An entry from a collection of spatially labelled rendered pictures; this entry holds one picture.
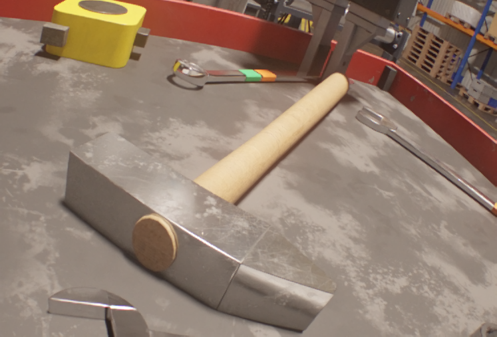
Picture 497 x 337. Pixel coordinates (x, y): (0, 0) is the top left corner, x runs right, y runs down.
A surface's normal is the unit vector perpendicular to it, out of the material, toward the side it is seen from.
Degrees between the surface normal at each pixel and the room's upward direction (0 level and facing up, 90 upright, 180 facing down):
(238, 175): 43
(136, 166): 0
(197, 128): 0
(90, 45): 90
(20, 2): 90
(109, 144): 0
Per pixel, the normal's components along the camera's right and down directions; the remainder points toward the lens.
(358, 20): -0.66, 0.13
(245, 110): 0.33, -0.84
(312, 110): 0.77, -0.38
